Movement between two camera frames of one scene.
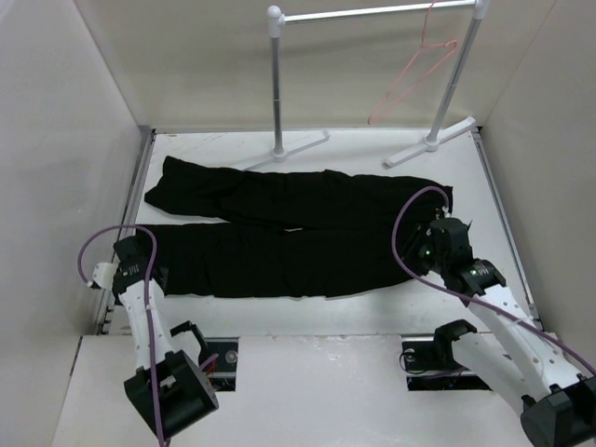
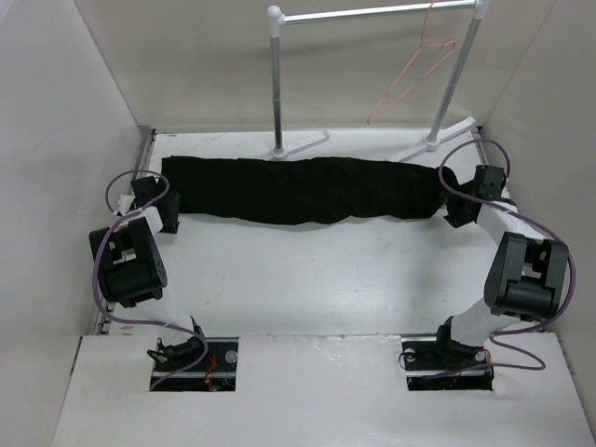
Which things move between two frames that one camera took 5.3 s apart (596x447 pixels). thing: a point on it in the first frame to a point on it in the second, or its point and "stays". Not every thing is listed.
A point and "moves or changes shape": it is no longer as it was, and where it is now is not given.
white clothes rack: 276,21 stays
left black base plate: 222,375 stays
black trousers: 248,232 moves or changes shape
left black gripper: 163,280 to 173,204
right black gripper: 420,236 to 454,217
